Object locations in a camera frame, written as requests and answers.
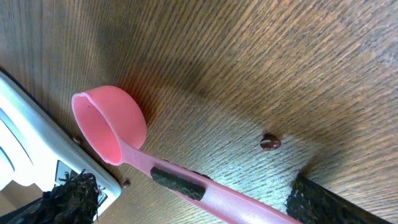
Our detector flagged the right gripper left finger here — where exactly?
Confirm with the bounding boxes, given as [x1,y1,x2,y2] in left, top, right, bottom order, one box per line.
[1,170,100,224]

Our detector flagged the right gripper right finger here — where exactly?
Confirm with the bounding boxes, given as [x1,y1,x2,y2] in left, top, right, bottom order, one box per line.
[285,176,390,224]

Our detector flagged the pink measuring scoop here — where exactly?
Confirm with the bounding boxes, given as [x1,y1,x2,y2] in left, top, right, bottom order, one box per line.
[72,86,297,223]

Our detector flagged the spilled bean near scale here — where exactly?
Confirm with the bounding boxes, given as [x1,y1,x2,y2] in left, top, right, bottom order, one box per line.
[121,180,131,189]

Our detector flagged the white digital kitchen scale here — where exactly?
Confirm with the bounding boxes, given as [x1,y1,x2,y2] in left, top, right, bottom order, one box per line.
[1,73,121,215]

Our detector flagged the spilled bean front right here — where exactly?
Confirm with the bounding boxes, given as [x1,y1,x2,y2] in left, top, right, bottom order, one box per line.
[260,133,282,151]

